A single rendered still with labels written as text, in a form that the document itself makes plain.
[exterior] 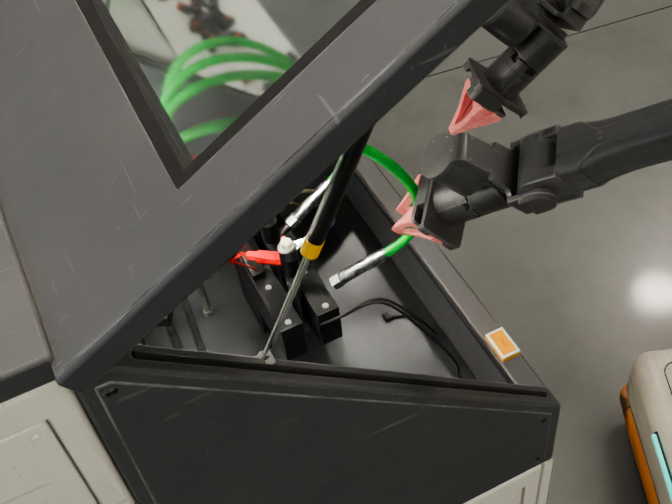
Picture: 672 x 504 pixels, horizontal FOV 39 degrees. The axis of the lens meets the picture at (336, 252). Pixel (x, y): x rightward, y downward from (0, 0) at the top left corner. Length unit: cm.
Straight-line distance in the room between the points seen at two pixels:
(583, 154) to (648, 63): 246
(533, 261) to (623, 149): 179
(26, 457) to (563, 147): 64
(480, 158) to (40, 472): 57
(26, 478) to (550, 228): 215
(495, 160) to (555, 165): 8
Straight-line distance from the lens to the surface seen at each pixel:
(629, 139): 102
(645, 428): 229
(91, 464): 100
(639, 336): 268
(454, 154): 107
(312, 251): 91
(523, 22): 131
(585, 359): 262
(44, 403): 90
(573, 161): 105
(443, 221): 119
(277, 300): 149
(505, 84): 135
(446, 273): 154
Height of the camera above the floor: 215
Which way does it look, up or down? 49 degrees down
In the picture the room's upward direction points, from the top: 8 degrees counter-clockwise
